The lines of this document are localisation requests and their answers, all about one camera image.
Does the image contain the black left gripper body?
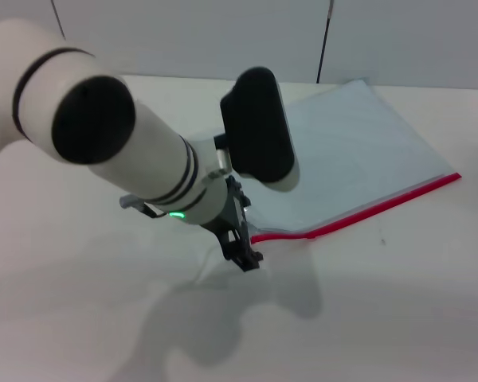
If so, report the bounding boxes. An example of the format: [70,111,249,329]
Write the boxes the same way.
[201,174,253,236]

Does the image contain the clear red-zip document bag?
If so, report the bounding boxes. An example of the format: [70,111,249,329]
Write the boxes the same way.
[249,78,462,244]

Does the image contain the silver plug on left wrist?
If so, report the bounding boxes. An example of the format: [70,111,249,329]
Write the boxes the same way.
[214,134,232,173]

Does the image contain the black silver wrist camera box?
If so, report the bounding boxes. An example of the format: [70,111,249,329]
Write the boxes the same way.
[219,66,302,194]

